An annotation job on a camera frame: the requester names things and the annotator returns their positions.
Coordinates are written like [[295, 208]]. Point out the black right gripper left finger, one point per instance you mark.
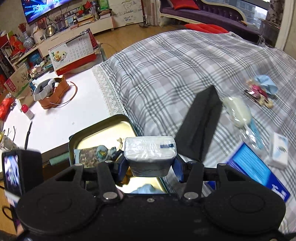
[[109, 174]]

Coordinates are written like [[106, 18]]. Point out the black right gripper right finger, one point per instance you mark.
[[190, 173]]

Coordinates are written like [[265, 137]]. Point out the tissue pack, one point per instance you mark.
[[150, 156]]

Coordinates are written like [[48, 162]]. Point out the patterned fabric pouch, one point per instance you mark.
[[90, 157]]

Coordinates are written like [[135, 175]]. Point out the blue tissue box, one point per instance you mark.
[[246, 161]]

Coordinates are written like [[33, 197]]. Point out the green metal tin box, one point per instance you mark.
[[112, 132]]

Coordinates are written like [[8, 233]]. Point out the white bottle red cap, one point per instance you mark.
[[26, 110]]

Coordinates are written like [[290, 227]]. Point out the black foam block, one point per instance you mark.
[[195, 135]]

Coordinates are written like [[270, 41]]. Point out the brown leather basket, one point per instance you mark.
[[50, 92]]

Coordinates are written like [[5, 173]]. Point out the white item in plastic bag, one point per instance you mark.
[[241, 117]]

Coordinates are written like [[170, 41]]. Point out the small white box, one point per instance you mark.
[[278, 151]]

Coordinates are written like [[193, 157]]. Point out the grey plaid bed cover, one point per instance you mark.
[[155, 81]]

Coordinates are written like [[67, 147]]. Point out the crumpled blue face mask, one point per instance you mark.
[[267, 84]]

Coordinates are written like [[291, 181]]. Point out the desk calendar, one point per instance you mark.
[[72, 53]]

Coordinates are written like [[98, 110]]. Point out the television screen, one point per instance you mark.
[[33, 9]]

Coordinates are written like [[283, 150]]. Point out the purple chaise sofa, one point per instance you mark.
[[203, 12]]

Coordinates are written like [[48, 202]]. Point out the white drawing board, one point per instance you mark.
[[125, 12]]

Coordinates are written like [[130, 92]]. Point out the red cushion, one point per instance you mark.
[[184, 4]]

